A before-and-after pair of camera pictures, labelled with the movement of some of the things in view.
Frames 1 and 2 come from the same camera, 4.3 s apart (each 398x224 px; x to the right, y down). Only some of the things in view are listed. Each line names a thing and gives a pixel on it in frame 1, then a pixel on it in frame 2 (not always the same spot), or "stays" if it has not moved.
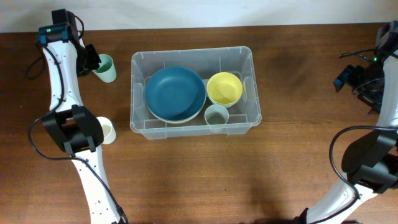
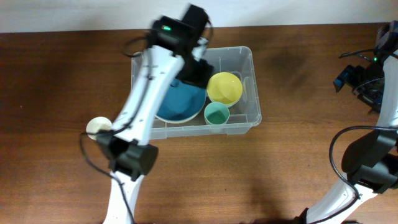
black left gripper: [92, 60] -> [201, 73]
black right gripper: [349, 76] stays
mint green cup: [106, 70] -> [216, 113]
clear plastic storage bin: [237, 61] stays
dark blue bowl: [175, 93] stays
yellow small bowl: [224, 88] stays
